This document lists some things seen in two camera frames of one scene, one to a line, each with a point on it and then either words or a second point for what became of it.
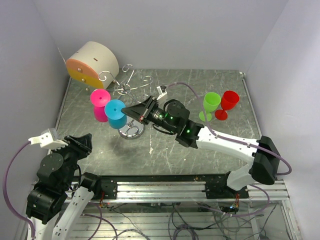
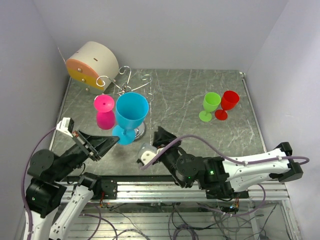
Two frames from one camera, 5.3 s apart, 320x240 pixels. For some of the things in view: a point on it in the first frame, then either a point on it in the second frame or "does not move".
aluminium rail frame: [181, 211] does not move
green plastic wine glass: [211, 101] does not move
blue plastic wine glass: [117, 119] → [131, 109]
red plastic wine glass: [229, 100] does not move
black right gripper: [142, 111] → [161, 137]
